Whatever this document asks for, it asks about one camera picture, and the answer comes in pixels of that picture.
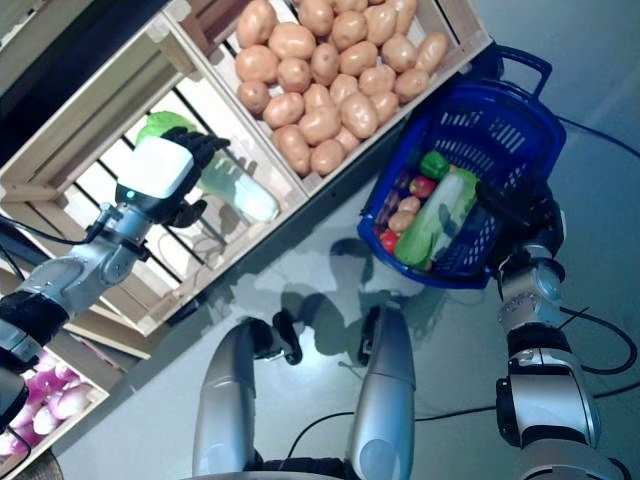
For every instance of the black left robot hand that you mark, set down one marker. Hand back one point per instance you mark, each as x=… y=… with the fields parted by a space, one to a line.
x=205 y=145

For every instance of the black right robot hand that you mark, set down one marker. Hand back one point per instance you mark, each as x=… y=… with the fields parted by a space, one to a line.
x=530 y=210

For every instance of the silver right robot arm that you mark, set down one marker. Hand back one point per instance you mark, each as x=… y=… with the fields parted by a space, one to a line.
x=545 y=410

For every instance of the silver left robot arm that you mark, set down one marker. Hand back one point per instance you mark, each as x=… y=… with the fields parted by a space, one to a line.
x=75 y=277

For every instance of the blue plastic shopping basket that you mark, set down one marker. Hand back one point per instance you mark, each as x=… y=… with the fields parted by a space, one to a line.
x=480 y=95

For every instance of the green bell pepper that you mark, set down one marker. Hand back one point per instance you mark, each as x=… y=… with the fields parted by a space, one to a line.
x=434 y=165

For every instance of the red apple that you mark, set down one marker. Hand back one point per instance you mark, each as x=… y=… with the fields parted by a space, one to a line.
x=422 y=186

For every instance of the wooden slatted crate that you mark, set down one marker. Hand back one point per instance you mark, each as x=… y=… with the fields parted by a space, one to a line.
x=462 y=22
x=70 y=432
x=100 y=90

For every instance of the red tomato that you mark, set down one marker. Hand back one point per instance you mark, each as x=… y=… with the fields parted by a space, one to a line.
x=389 y=241

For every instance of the wooden display stand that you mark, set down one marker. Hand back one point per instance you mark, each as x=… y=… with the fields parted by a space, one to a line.
x=115 y=345

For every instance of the silver right robot leg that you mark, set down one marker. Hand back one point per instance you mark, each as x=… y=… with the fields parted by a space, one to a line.
x=385 y=390

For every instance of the silver robot leg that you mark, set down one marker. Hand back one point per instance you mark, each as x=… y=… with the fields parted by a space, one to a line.
x=225 y=400
x=385 y=390

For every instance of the silver left robot leg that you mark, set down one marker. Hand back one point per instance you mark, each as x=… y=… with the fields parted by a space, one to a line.
x=225 y=400

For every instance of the purple white turnip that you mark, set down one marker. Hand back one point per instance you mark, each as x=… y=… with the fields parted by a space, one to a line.
x=66 y=374
x=76 y=402
x=44 y=389
x=49 y=414
x=46 y=361
x=32 y=430

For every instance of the dark robot waist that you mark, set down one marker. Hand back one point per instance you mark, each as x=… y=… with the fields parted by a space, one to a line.
x=300 y=467

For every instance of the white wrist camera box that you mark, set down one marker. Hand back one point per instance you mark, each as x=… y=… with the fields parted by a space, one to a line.
x=160 y=167

